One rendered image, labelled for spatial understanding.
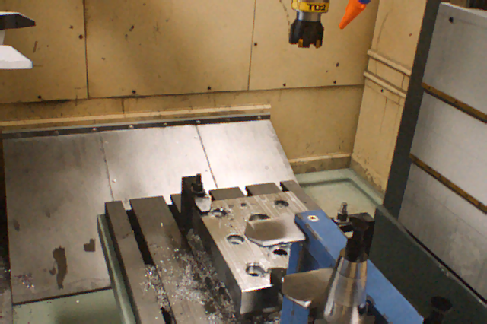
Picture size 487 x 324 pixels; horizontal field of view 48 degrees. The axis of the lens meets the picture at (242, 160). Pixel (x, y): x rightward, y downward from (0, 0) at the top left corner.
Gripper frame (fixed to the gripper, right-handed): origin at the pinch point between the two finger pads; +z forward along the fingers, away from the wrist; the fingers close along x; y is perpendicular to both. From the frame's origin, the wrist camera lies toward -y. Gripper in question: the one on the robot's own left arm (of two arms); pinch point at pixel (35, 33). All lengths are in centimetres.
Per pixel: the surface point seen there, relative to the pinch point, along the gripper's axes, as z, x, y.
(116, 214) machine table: 12, -55, 55
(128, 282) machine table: 12, -30, 55
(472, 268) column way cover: 78, -15, 51
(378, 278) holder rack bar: 32.5, 15.4, 22.3
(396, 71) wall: 112, -102, 38
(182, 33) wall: 40, -115, 28
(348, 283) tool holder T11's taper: 25.5, 20.5, 17.7
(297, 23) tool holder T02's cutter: 32.8, -13.4, 2.0
